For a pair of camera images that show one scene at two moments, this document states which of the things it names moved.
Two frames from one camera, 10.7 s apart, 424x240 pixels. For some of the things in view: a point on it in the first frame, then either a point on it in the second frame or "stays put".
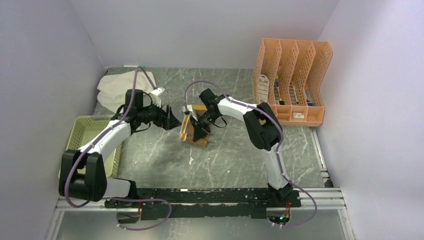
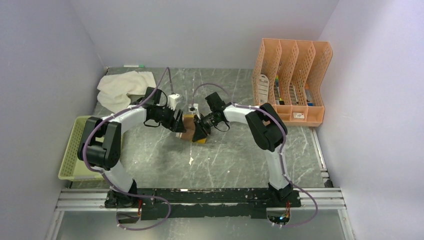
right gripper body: [205, 120] stays put
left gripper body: [154, 114] stays put
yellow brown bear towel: [187, 131] stays put
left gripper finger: [172, 122] to [179, 125]
